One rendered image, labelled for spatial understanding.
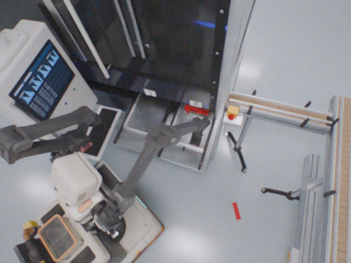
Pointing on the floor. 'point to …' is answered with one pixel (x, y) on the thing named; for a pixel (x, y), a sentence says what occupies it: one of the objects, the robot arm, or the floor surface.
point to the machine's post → (228, 62)
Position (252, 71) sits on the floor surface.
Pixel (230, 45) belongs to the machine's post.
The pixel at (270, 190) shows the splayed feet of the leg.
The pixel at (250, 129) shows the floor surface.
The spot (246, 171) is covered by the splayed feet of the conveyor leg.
